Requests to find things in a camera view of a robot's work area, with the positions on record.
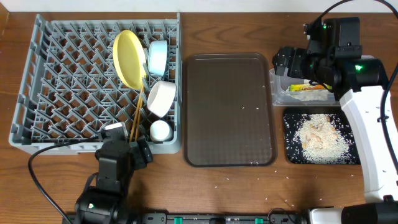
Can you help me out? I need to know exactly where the yellow plate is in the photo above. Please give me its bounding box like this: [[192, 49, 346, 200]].
[[113, 30, 146, 90]]

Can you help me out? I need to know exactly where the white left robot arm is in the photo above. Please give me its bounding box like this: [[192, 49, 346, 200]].
[[72, 130, 153, 223]]

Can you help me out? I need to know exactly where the light blue bowl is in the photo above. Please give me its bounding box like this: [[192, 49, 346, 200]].
[[147, 40, 168, 76]]

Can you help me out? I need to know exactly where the white tissue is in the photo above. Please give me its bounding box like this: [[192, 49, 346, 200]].
[[290, 90, 330, 101]]

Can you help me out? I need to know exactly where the grey dishwasher rack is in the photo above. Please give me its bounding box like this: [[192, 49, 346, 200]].
[[9, 16, 182, 155]]

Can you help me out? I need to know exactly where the clear plastic bin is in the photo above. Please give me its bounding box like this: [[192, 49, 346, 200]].
[[269, 54, 382, 107]]

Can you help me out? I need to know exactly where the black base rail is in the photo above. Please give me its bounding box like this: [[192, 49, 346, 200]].
[[62, 212, 308, 224]]

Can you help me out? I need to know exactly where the spilled white rice pile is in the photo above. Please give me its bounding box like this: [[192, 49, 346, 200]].
[[285, 113, 355, 165]]

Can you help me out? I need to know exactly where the pink bowl with rice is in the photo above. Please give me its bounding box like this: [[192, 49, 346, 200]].
[[147, 80, 176, 118]]

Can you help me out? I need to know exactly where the green snack wrapper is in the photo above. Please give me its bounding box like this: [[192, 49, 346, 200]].
[[287, 83, 331, 91]]

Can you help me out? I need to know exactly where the black waste tray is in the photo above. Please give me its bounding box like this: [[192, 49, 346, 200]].
[[282, 106, 361, 166]]

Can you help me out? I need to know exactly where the dark brown serving tray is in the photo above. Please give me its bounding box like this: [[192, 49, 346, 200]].
[[182, 53, 277, 167]]

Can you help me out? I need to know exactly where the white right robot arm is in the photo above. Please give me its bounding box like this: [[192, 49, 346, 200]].
[[272, 17, 397, 223]]

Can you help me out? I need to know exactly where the white cup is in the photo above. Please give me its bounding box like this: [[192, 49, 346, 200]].
[[150, 120, 173, 142]]

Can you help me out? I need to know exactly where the wooden chopstick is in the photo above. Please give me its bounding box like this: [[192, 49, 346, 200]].
[[129, 86, 144, 142], [134, 86, 146, 141]]

